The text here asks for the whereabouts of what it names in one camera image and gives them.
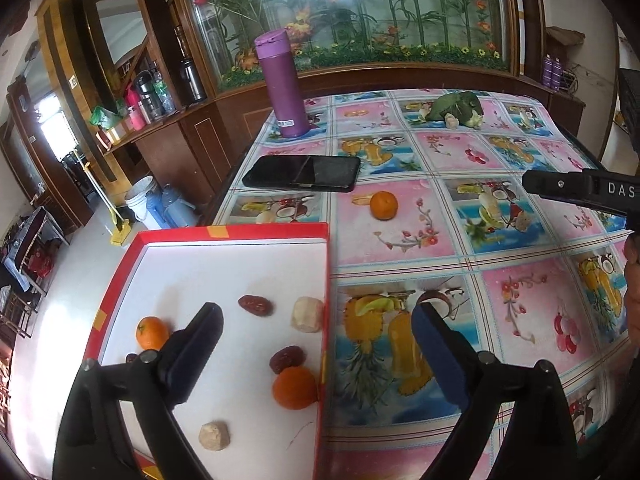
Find orange tangerine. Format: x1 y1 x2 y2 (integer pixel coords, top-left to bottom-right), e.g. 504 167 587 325
136 316 170 350
369 191 399 221
272 366 318 411

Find person right hand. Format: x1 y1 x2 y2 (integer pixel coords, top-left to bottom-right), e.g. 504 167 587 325
624 234 640 346

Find red white shallow box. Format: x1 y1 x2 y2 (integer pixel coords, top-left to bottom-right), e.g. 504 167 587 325
54 223 329 479

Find purple spray bottles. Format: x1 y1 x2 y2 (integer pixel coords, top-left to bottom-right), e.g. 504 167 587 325
541 54 563 91

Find green leaf vegetable bundle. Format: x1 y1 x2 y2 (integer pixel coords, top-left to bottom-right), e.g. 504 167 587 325
425 91 484 129

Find blue thermos jug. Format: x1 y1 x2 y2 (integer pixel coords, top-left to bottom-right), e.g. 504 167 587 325
145 185 198 229

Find colourful fruit pattern tablecloth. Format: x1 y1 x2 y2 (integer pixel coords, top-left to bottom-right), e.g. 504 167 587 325
216 89 639 479

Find white plastic bucket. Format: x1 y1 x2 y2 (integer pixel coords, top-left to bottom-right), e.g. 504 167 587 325
125 176 162 231

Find floral glass partition panel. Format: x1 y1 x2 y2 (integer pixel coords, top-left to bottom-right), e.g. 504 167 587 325
180 0 518 92

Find black smartphone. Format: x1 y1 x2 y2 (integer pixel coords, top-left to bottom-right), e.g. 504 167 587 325
242 155 360 193

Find purple thermos bottle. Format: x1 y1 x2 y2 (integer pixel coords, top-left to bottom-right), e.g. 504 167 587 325
254 28 310 138

